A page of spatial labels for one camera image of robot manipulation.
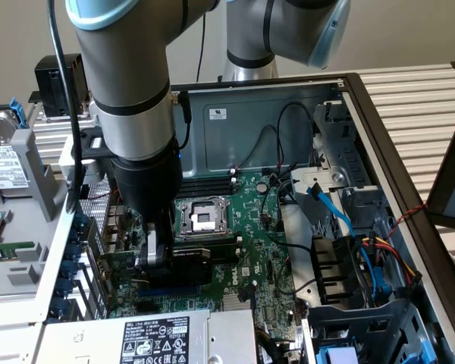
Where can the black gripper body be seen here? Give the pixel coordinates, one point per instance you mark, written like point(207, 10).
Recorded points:
point(148, 178)

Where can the black graphics card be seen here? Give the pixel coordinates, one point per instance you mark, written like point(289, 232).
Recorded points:
point(189, 265)

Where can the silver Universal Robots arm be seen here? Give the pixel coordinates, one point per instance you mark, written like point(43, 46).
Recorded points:
point(129, 76)

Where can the silver CPU socket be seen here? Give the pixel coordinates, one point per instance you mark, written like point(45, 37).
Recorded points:
point(203, 218)

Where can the short black expansion slot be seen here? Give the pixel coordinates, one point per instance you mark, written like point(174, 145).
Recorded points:
point(146, 307)

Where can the black RAM slot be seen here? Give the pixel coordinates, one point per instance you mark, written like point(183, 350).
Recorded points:
point(212, 181)
point(212, 186)
point(212, 176)
point(212, 191)

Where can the green Dell motherboard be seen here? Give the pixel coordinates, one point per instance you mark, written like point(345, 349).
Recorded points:
point(250, 227)

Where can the white case label sticker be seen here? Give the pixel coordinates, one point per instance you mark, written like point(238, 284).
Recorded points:
point(218, 114)

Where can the silver chipset heat sink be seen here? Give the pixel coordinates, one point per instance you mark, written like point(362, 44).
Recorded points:
point(238, 302)

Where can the round coin cell battery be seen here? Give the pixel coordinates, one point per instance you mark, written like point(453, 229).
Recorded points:
point(262, 187)

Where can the silver power supply unit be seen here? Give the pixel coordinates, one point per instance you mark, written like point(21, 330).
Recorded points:
point(98, 341)

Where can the open grey PC case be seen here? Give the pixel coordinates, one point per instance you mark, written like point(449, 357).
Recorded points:
point(250, 132)

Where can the black cooler fan box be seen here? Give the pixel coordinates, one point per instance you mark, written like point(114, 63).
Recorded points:
point(47, 87)

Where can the grey parts rack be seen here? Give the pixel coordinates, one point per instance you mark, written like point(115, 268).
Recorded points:
point(19, 273)

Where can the green loose RAM stick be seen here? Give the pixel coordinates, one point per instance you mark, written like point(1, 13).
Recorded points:
point(7, 253)

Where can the silver drive latch plate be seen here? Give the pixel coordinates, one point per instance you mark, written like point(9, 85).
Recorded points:
point(318, 178)

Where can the silver metal disk bay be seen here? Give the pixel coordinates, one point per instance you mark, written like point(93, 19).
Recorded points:
point(349, 159)

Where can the blue plastic disk caddy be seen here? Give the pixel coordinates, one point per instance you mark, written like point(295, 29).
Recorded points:
point(337, 354)

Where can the grey plastic disk bay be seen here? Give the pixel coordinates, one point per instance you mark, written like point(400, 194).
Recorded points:
point(383, 322)

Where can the silver wrist camera black mount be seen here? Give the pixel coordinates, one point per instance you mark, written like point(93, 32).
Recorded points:
point(91, 167)

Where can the hard disk with blue rail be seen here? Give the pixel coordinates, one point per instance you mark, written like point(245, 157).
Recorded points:
point(4, 170)

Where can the black plastic fan duct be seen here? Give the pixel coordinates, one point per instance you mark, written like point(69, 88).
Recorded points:
point(330, 265)

